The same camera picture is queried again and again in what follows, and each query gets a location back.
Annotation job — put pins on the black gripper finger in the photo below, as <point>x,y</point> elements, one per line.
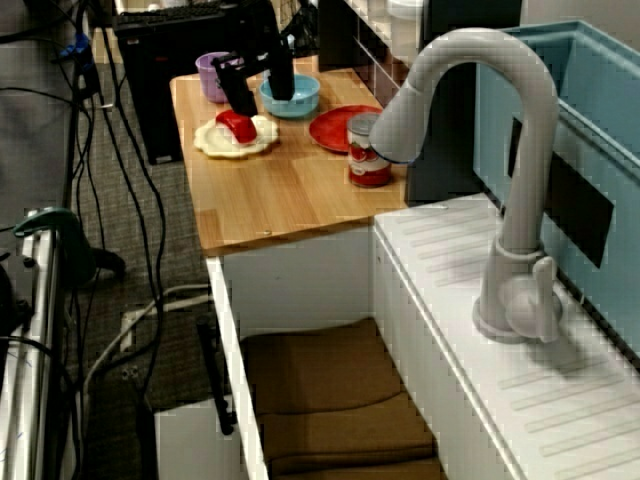
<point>281,77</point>
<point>237,90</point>

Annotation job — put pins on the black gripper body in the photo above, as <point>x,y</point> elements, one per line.
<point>260,52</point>

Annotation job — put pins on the light blue bowl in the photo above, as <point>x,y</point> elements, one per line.
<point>305,97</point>

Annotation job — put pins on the red tuna sushi toy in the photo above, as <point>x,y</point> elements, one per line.
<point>240,127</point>

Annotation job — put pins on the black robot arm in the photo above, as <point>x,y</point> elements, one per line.
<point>260,17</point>

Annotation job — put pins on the purple cup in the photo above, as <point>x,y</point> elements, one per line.
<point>210,80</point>

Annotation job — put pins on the cream scalloped plate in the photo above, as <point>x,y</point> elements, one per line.
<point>220,145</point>

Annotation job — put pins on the red plate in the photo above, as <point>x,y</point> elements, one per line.
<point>330,130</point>

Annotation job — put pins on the black computer cabinet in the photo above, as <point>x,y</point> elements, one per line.
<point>160,90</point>

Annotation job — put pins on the black keyboard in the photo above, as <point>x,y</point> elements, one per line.
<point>165,19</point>

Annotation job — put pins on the tomato soup can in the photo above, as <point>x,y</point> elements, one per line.
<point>367,165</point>

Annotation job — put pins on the black upright panel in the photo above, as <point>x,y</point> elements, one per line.
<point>440,185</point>

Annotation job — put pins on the white sink basin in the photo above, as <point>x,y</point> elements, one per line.
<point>310,280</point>

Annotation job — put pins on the brown folded cloth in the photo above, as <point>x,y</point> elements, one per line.
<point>320,380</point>

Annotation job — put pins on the grey faucet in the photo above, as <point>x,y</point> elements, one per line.
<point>520,280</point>

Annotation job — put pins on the teal plastic bin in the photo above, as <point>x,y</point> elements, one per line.
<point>600,165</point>

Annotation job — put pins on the black rectangular label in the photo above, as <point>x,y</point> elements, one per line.
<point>580,220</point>

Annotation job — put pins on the white metal frame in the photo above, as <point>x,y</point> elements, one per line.
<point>42,300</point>

